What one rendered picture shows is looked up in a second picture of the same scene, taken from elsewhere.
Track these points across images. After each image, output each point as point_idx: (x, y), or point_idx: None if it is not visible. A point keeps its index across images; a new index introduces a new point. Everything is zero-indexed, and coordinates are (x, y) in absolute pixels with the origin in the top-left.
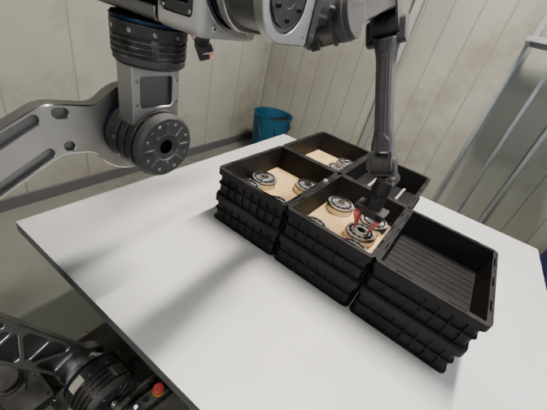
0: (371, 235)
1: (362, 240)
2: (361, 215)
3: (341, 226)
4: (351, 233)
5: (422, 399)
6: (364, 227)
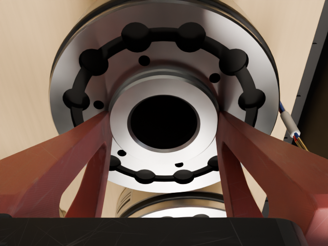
0: (250, 89)
1: (211, 182)
2: (77, 174)
3: (27, 65)
4: (129, 184)
5: None
6: (167, 80)
